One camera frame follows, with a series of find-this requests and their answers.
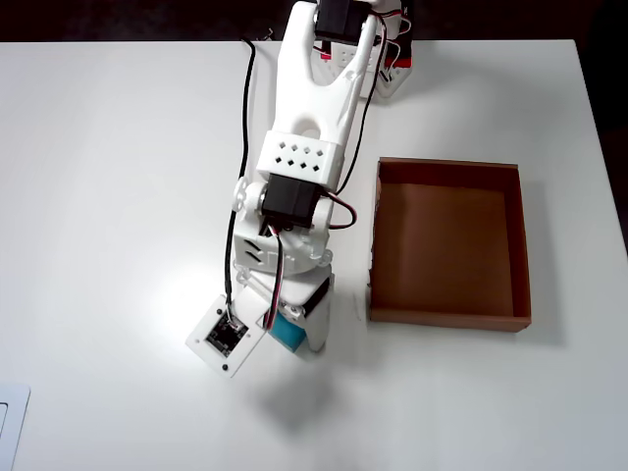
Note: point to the white flat pad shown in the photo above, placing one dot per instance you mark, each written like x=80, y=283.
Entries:
x=15, y=427

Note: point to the white red robot base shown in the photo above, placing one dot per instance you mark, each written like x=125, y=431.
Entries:
x=392, y=83

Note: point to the brown cardboard box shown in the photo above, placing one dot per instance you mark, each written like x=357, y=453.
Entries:
x=441, y=245

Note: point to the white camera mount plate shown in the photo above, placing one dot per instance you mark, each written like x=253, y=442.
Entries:
x=230, y=360

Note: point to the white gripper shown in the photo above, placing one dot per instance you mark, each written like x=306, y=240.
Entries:
x=318, y=321

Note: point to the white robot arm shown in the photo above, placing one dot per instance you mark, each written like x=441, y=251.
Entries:
x=304, y=98

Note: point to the blue cube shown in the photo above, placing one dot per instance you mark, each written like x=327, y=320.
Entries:
x=287, y=334

